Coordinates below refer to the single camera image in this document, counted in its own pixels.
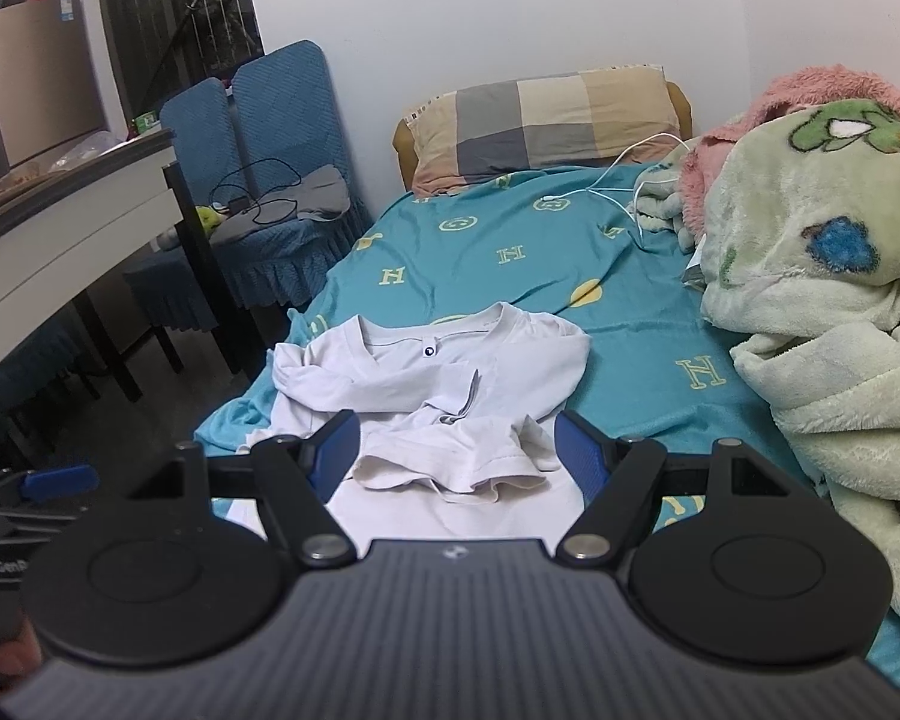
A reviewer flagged grey cloth on chair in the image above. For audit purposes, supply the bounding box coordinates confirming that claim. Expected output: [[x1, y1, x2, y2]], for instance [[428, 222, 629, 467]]
[[209, 164, 351, 245]]

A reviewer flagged black cable on chair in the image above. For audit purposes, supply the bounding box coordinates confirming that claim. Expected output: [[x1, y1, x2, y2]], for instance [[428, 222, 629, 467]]
[[212, 156, 305, 226]]

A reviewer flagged checkered pillow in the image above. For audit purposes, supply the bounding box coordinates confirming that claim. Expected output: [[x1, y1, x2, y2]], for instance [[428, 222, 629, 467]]
[[401, 64, 683, 199]]

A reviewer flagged green and pink fleece blanket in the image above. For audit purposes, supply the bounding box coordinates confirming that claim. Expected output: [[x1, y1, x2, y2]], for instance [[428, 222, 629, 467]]
[[631, 65, 900, 617]]

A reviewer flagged white desk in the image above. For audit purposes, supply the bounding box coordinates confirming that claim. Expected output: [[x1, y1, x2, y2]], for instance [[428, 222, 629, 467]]
[[0, 130, 182, 362]]

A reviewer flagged blue covered chair near bed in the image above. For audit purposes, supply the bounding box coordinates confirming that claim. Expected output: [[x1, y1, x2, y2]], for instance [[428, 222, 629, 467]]
[[214, 39, 370, 307]]

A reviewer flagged white t-shirt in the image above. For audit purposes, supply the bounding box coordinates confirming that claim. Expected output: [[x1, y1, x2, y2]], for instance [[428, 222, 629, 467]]
[[244, 302, 590, 551]]

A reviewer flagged cardboard box on desk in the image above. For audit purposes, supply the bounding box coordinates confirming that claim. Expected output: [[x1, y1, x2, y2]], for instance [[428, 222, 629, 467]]
[[0, 0, 107, 179]]

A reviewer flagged white charging cable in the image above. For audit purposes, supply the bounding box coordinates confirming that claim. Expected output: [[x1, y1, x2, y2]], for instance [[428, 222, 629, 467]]
[[531, 130, 693, 242]]

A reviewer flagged person's left hand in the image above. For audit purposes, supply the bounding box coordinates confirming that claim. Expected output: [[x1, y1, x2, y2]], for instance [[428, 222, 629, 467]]
[[0, 616, 45, 692]]

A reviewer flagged blue covered chair far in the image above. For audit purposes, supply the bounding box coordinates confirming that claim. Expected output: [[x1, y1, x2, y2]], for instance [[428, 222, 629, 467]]
[[122, 76, 250, 335]]

